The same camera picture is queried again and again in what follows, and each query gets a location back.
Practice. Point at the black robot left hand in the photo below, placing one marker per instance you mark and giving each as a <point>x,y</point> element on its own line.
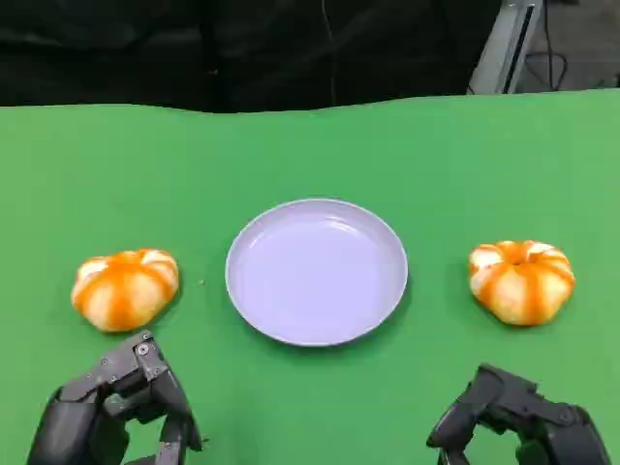
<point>77,416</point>

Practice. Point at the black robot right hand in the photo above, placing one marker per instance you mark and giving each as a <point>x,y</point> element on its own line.
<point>557,426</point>

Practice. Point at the orange and white bread roll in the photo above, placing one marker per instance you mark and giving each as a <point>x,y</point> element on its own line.
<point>520,283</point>
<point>123,290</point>

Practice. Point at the lilac plate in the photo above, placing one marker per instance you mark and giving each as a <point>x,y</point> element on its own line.
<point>316,273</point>

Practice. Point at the green table cloth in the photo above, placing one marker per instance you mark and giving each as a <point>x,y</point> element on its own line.
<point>310,160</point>

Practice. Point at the black drape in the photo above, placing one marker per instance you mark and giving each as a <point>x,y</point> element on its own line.
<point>169,48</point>

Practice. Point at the silver metal frame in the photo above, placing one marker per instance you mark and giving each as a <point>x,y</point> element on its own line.
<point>504,53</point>

